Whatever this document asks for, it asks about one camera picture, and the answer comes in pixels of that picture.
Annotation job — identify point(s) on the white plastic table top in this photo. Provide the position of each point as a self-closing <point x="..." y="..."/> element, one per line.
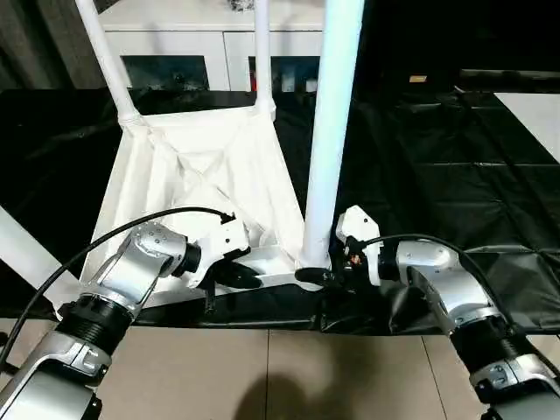
<point x="184" y="153"/>

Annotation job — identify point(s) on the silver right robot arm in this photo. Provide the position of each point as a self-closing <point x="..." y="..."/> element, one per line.
<point x="446" y="280"/>

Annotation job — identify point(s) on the black mat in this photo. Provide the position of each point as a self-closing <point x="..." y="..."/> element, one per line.
<point x="437" y="175"/>

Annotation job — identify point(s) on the small white jar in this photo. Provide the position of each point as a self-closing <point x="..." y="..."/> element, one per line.
<point x="311" y="84"/>
<point x="287" y="81"/>

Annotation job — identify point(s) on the small yellow object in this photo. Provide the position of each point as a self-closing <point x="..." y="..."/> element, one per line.
<point x="418" y="78"/>

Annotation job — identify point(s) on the white flat board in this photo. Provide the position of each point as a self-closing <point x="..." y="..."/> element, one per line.
<point x="534" y="118"/>

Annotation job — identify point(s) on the black stand leg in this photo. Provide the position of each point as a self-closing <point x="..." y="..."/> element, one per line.
<point x="8" y="354"/>

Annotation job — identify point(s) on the white cabinet with glass doors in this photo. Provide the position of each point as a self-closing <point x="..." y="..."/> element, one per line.
<point x="175" y="41"/>

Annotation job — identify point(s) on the grey curtain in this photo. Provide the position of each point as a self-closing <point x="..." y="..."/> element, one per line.
<point x="39" y="44"/>

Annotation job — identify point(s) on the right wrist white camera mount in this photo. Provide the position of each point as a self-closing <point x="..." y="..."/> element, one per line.
<point x="359" y="223"/>

